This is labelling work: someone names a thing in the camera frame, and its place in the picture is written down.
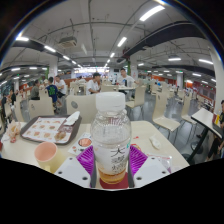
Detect beige dining chairs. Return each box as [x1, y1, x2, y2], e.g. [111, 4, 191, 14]
[3, 79, 201, 134]

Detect clear tea bottle white cap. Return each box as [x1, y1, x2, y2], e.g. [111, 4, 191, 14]
[89, 91, 133, 185]

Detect brown tray with paper liner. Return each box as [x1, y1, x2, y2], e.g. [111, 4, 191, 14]
[19, 114, 83, 146]

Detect white paper napkin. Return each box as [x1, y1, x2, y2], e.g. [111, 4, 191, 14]
[63, 110, 82, 127]

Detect flat round red coaster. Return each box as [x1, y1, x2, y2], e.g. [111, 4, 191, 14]
[99, 179, 129, 190]

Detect white table with black edge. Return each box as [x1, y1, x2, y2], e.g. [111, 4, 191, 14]
[190, 107, 224, 164]

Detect colourful sticker sheet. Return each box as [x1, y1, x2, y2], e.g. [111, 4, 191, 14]
[68, 132, 94, 157]

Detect clear plastic wrapper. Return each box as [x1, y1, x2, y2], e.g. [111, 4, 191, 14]
[146, 152, 174, 174]

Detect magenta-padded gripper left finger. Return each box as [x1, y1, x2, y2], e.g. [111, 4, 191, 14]
[54, 144, 98, 189]

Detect person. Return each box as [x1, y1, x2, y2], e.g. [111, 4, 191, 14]
[44, 76, 60, 106]
[54, 74, 68, 99]
[204, 99, 224, 163]
[117, 68, 136, 89]
[29, 79, 42, 101]
[9, 90, 18, 107]
[85, 72, 103, 96]

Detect crumpled white tissue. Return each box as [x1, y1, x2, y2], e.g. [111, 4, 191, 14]
[148, 134, 162, 150]

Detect pale yellow mug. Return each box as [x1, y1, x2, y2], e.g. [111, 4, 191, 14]
[33, 141, 59, 173]

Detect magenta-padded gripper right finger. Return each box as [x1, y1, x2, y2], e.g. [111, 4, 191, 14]
[128, 144, 172, 189]

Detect ceiling strip lights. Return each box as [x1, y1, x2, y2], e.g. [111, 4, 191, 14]
[0, 4, 218, 86]

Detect ceiling air conditioner unit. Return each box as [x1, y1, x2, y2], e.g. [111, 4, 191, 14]
[58, 35, 78, 48]

